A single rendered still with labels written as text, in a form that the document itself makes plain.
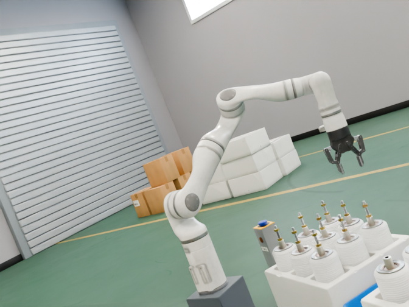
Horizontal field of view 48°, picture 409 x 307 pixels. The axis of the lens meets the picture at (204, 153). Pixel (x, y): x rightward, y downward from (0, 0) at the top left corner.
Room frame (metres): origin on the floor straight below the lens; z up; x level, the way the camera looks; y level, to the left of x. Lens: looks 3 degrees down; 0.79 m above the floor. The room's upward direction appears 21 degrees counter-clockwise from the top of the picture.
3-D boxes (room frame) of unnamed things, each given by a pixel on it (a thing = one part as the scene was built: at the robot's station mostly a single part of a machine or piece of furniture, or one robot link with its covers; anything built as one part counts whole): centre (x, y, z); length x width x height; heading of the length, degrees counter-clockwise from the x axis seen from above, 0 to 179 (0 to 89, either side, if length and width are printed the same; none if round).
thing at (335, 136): (1.58, -0.46, 0.57); 0.08 x 0.08 x 0.09
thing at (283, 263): (1.70, -0.15, 0.16); 0.10 x 0.10 x 0.18
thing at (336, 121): (1.60, -0.46, 0.64); 0.11 x 0.09 x 0.06; 178
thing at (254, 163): (4.60, -0.38, 0.27); 0.39 x 0.39 x 0.18; 51
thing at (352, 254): (1.53, -0.35, 0.16); 0.10 x 0.10 x 0.18
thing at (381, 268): (1.21, -0.36, 0.25); 0.08 x 0.08 x 0.01
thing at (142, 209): (5.73, 0.88, 0.15); 0.30 x 0.24 x 0.30; 139
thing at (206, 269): (1.43, 0.13, 0.39); 0.09 x 0.09 x 0.17; 50
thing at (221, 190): (4.86, -0.06, 0.09); 0.39 x 0.39 x 0.18; 51
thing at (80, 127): (7.18, 1.66, 1.55); 3.20 x 0.12 x 3.10; 140
